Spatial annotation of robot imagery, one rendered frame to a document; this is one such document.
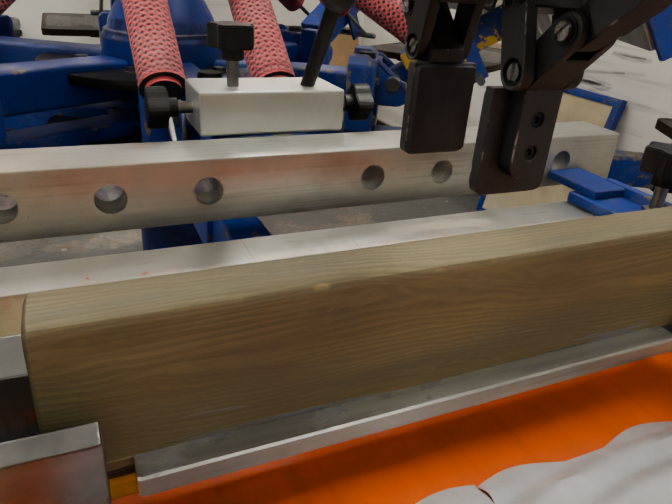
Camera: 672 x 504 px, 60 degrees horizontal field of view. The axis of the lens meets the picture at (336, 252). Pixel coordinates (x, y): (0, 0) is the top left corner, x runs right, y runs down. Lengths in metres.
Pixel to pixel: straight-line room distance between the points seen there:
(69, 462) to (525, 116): 0.20
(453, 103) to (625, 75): 2.57
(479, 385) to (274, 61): 0.47
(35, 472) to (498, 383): 0.20
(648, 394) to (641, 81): 2.43
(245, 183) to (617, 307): 0.27
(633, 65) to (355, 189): 2.39
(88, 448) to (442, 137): 0.19
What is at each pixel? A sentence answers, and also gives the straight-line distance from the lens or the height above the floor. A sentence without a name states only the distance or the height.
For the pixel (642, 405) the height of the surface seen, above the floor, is 0.95.
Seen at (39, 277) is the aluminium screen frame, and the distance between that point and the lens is 0.40.
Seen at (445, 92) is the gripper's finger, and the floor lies 1.13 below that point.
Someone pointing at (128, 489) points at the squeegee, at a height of 0.97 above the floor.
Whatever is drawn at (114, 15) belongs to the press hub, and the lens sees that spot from 1.01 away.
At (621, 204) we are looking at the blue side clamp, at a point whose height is 1.00.
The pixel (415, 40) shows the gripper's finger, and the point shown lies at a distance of 0.27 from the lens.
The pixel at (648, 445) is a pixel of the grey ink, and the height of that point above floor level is 0.96.
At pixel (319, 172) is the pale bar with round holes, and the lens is 0.46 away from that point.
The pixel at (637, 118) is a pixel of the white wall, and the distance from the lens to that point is 2.78.
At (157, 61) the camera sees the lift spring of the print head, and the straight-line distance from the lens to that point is 0.65.
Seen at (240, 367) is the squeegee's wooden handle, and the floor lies 1.03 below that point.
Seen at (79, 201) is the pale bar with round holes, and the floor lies 1.02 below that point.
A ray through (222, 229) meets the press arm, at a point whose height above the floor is 0.91.
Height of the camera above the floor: 1.17
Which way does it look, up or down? 27 degrees down
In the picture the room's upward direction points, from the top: 4 degrees clockwise
